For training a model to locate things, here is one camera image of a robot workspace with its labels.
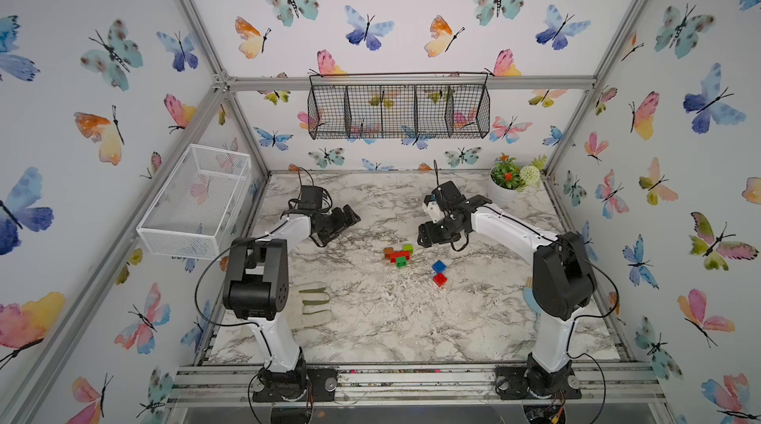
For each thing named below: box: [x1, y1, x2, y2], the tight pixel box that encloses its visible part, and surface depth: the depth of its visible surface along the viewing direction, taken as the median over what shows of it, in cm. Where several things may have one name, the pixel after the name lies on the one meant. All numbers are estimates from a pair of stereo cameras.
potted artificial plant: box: [487, 152, 547, 207], surface depth 102 cm
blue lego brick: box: [432, 259, 447, 274], surface depth 95 cm
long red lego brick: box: [389, 250, 412, 264], surface depth 97 cm
